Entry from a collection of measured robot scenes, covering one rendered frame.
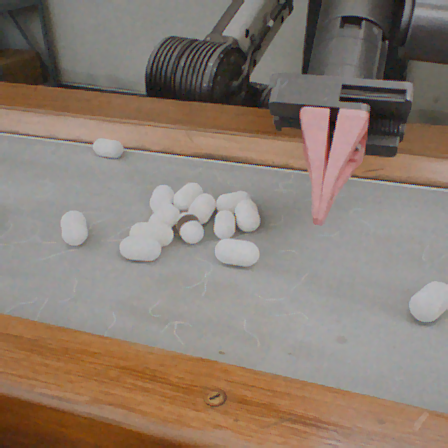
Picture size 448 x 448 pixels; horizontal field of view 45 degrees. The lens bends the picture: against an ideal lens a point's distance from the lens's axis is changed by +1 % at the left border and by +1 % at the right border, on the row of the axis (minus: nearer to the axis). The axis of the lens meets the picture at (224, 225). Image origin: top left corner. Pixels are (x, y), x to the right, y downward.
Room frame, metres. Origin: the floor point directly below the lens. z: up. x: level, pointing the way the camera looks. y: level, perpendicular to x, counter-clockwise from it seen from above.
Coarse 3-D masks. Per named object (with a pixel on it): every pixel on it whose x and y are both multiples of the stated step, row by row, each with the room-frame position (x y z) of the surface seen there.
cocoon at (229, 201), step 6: (234, 192) 0.43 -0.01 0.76; (240, 192) 0.43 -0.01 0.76; (246, 192) 0.43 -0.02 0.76; (222, 198) 0.42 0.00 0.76; (228, 198) 0.42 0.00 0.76; (234, 198) 0.42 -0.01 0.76; (240, 198) 0.42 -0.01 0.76; (246, 198) 0.42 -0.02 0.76; (216, 204) 0.42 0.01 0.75; (222, 204) 0.41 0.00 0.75; (228, 204) 0.41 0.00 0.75; (234, 204) 0.41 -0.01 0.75; (234, 210) 0.41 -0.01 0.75
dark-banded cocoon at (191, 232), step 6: (180, 216) 0.38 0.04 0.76; (192, 222) 0.37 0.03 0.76; (198, 222) 0.37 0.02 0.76; (186, 228) 0.37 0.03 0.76; (192, 228) 0.37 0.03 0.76; (198, 228) 0.37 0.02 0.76; (180, 234) 0.37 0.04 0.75; (186, 234) 0.36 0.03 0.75; (192, 234) 0.36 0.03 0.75; (198, 234) 0.37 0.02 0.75; (186, 240) 0.36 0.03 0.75; (192, 240) 0.36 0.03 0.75; (198, 240) 0.37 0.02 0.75
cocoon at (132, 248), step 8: (128, 240) 0.35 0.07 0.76; (136, 240) 0.35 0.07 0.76; (144, 240) 0.35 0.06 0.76; (152, 240) 0.35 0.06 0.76; (120, 248) 0.35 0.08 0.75; (128, 248) 0.34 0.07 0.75; (136, 248) 0.34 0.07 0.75; (144, 248) 0.34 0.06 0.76; (152, 248) 0.34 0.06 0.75; (160, 248) 0.35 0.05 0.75; (128, 256) 0.34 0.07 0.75; (136, 256) 0.34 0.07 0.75; (144, 256) 0.34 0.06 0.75; (152, 256) 0.34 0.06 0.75
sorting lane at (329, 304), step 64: (0, 192) 0.46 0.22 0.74; (64, 192) 0.46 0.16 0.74; (128, 192) 0.46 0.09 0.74; (256, 192) 0.46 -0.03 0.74; (384, 192) 0.46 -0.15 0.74; (0, 256) 0.35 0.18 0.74; (64, 256) 0.35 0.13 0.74; (192, 256) 0.35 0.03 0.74; (320, 256) 0.35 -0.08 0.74; (384, 256) 0.35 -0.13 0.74; (64, 320) 0.28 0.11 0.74; (128, 320) 0.28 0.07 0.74; (192, 320) 0.28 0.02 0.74; (256, 320) 0.28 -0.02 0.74; (320, 320) 0.28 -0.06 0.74; (384, 320) 0.28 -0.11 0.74; (384, 384) 0.22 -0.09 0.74
